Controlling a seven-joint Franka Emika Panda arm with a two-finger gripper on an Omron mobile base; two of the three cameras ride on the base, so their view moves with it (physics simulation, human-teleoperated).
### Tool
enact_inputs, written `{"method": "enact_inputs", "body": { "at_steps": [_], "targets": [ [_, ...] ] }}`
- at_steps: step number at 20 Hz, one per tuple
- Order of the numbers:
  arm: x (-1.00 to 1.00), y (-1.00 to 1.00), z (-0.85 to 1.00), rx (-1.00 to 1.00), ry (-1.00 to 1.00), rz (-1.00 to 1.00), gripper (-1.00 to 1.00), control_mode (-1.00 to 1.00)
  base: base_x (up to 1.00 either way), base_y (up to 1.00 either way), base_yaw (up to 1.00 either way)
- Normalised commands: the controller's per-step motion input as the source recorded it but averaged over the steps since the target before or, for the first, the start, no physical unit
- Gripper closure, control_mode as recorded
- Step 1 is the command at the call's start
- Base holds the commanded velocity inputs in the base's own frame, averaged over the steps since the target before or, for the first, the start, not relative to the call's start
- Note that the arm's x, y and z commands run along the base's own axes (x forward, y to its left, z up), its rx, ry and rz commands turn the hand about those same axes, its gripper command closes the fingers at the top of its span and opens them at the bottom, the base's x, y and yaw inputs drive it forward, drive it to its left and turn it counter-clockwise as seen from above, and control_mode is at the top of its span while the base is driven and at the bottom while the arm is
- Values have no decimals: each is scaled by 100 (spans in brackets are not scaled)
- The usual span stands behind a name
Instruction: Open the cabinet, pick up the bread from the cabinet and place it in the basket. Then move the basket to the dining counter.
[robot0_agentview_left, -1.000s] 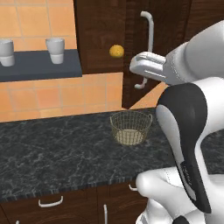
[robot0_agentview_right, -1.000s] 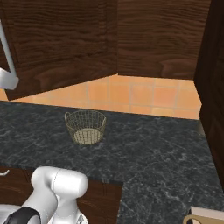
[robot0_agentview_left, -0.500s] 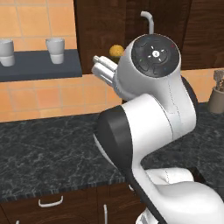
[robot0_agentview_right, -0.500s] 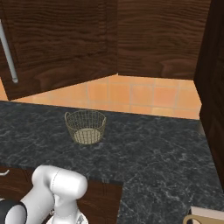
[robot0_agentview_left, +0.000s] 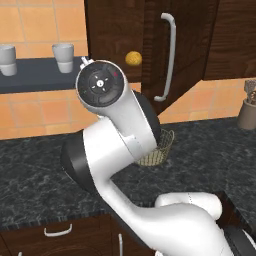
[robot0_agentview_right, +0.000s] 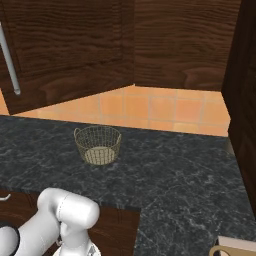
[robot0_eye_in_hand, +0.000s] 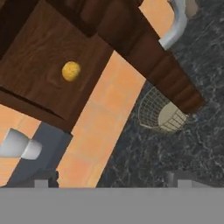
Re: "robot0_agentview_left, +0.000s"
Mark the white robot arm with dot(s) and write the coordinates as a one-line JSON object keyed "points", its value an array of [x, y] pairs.
{"points": [[110, 150]]}

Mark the round yellow bread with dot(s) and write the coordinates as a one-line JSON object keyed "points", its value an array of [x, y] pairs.
{"points": [[133, 58]]}

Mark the dark wood neighbouring cabinet door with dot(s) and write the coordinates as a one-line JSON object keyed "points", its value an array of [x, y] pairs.
{"points": [[233, 36]]}

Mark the grey cup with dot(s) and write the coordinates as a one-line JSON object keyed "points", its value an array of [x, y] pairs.
{"points": [[7, 60], [63, 56]]}

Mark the dark wood base cupboard door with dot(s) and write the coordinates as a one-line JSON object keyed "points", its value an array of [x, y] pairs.
{"points": [[131, 245]]}

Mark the dark wood drawer front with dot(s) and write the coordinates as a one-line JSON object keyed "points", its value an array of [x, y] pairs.
{"points": [[83, 238]]}

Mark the grey-brown utensil pot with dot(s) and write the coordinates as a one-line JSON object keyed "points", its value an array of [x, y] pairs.
{"points": [[247, 116]]}

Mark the wooden utensils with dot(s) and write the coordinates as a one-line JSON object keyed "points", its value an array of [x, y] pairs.
{"points": [[250, 90]]}

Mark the dark wood wall cabinet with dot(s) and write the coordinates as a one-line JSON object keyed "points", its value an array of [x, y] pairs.
{"points": [[110, 30]]}

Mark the dark blue wall shelf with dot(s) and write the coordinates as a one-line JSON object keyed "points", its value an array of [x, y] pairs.
{"points": [[33, 75]]}

